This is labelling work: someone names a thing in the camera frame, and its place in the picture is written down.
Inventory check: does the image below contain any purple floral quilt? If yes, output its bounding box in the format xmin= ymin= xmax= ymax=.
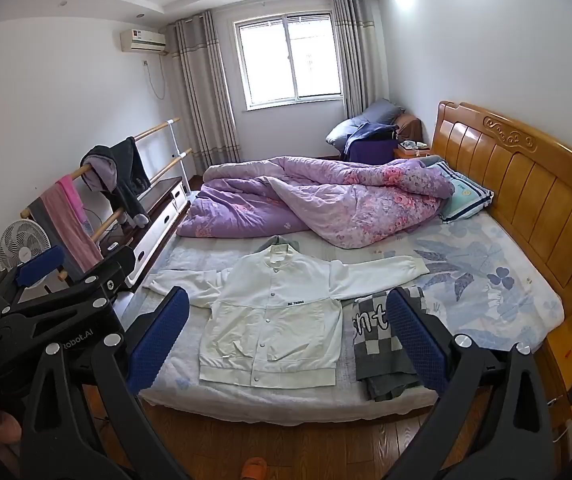
xmin=176 ymin=156 xmax=455 ymax=250

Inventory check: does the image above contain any blue grey pillow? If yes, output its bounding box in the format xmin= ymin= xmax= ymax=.
xmin=326 ymin=99 xmax=407 ymax=147

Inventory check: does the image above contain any dark blue blanket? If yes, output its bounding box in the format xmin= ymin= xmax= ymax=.
xmin=344 ymin=124 xmax=399 ymax=164

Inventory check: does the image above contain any dark hooded jacket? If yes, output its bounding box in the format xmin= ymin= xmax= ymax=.
xmin=80 ymin=136 xmax=151 ymax=227

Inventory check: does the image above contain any small wooden nightstand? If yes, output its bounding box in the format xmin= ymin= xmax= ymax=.
xmin=393 ymin=141 xmax=432 ymax=161

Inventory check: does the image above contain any white button jacket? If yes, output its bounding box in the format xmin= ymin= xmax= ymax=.
xmin=142 ymin=247 xmax=430 ymax=390

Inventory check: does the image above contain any air conditioner cable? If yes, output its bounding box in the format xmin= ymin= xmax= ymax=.
xmin=143 ymin=59 xmax=167 ymax=101

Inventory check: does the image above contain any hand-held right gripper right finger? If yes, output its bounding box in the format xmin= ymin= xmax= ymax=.
xmin=386 ymin=287 xmax=559 ymax=480

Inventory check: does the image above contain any grey checkered garment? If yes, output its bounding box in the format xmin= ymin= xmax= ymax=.
xmin=352 ymin=286 xmax=429 ymax=402

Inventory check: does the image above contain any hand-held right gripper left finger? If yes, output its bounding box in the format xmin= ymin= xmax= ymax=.
xmin=18 ymin=286 xmax=191 ymax=480

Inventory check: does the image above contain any white tv cabinet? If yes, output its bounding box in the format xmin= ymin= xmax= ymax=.
xmin=100 ymin=177 xmax=189 ymax=291

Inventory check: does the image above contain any brown armchair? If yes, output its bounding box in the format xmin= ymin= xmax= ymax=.
xmin=395 ymin=114 xmax=423 ymax=144

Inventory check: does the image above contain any white air conditioner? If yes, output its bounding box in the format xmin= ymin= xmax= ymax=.
xmin=120 ymin=29 xmax=167 ymax=54

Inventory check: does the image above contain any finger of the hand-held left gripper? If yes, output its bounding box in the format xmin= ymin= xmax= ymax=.
xmin=0 ymin=246 xmax=67 ymax=311
xmin=58 ymin=246 xmax=138 ymax=307

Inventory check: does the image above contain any white fleece blanket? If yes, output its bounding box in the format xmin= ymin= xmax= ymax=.
xmin=138 ymin=240 xmax=441 ymax=427

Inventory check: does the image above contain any pink towel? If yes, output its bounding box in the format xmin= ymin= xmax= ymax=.
xmin=41 ymin=175 xmax=105 ymax=274

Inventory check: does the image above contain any grey striped curtain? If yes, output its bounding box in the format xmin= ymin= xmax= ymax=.
xmin=172 ymin=12 xmax=243 ymax=167
xmin=332 ymin=0 xmax=391 ymax=120

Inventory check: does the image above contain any striped light blue pillow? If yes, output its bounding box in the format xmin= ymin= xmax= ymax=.
xmin=433 ymin=160 xmax=494 ymax=224

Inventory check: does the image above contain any person's left hand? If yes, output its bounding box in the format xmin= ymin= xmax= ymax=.
xmin=0 ymin=407 xmax=23 ymax=457

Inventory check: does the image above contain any white framed window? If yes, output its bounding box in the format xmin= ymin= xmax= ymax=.
xmin=233 ymin=12 xmax=343 ymax=111

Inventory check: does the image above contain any white standing fan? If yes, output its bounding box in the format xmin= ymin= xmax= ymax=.
xmin=0 ymin=219 xmax=50 ymax=292

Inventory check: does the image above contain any wooden bar clothes rack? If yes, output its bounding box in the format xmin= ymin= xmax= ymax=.
xmin=20 ymin=118 xmax=193 ymax=282

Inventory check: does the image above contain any wooden bed headboard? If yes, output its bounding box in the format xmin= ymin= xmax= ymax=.
xmin=432 ymin=100 xmax=572 ymax=306

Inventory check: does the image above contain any orange slipper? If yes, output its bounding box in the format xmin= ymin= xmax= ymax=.
xmin=241 ymin=456 xmax=269 ymax=480

